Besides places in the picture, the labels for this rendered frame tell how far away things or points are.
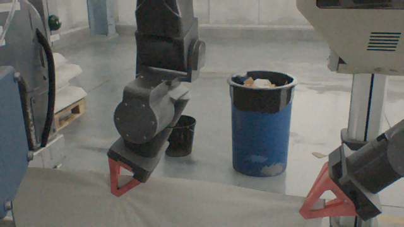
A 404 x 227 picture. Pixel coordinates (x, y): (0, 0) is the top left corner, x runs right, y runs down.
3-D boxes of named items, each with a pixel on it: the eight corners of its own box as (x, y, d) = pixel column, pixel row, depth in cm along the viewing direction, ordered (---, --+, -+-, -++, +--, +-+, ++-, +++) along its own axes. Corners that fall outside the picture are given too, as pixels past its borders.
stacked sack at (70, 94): (89, 98, 431) (88, 84, 426) (53, 120, 370) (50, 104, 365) (53, 96, 441) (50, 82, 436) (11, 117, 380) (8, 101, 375)
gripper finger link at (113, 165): (89, 190, 64) (113, 143, 60) (108, 169, 70) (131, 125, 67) (128, 214, 64) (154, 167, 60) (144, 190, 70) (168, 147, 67)
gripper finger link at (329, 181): (284, 207, 56) (341, 167, 52) (288, 181, 63) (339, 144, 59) (318, 242, 57) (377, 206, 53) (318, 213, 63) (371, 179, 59)
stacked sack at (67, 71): (86, 75, 423) (85, 61, 418) (48, 94, 361) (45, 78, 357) (48, 74, 434) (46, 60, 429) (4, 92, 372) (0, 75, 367)
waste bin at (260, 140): (294, 152, 328) (299, 71, 307) (291, 184, 281) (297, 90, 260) (233, 147, 339) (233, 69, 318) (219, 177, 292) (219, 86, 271)
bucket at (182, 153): (201, 145, 344) (201, 115, 336) (191, 161, 317) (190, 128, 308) (166, 142, 351) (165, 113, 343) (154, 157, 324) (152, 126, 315)
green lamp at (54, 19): (65, 29, 81) (63, 13, 80) (57, 31, 78) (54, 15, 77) (53, 29, 81) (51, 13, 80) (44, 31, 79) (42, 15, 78)
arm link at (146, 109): (207, 38, 57) (148, 30, 59) (177, 50, 46) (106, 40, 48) (199, 122, 60) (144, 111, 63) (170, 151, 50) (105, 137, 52)
